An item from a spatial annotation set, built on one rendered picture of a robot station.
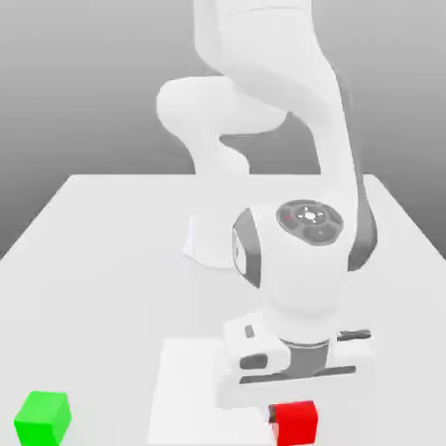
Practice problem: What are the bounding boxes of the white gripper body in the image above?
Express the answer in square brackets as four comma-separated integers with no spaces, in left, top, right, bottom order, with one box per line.
[216,350,375,412]

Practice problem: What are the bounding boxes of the small red cube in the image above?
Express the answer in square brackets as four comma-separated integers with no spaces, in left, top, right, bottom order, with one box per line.
[267,400,319,446]

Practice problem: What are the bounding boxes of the small green cube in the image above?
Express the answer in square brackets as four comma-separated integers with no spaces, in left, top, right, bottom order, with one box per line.
[13,390,73,446]

